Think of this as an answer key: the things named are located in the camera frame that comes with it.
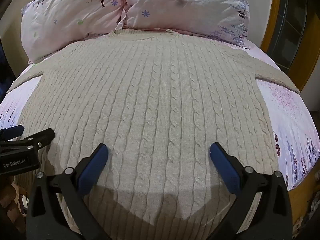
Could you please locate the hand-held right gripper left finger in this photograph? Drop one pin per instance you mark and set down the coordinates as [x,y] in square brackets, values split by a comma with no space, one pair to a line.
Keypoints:
[93,170]

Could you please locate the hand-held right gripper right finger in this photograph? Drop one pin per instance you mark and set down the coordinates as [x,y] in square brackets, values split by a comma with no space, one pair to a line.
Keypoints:
[225,168]

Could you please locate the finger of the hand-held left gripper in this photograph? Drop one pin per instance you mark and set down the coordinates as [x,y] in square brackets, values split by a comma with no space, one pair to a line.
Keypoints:
[13,131]
[41,138]

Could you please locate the pink tree-print pillow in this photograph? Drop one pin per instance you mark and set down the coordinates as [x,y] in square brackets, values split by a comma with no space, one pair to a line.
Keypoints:
[72,15]

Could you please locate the wooden framed door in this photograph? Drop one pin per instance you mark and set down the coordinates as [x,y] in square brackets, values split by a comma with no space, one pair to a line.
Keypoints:
[277,27]

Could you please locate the pink lavender-print pillow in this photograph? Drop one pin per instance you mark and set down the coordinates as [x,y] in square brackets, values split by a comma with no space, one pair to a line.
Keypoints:
[190,7]

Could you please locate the yellow wooden bed frame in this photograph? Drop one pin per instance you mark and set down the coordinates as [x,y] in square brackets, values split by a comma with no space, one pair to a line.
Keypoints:
[300,205]

